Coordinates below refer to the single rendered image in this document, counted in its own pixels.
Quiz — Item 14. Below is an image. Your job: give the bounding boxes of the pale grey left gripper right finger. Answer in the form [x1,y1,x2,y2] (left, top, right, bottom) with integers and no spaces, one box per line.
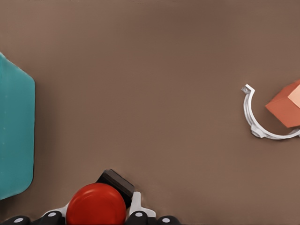
[126,191,157,225]

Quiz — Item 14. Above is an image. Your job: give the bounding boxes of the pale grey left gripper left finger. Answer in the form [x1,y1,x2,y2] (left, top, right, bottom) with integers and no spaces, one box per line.
[40,202,70,225]

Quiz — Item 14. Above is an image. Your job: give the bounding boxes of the blue storage box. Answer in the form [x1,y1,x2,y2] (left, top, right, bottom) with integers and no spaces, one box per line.
[0,52,36,201]

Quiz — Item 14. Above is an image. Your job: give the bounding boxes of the orange cube block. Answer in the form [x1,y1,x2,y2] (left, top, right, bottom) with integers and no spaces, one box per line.
[265,79,300,128]

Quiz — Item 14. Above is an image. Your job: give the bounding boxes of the white curved clamp ring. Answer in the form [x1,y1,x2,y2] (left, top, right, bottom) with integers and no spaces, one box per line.
[240,83,300,140]

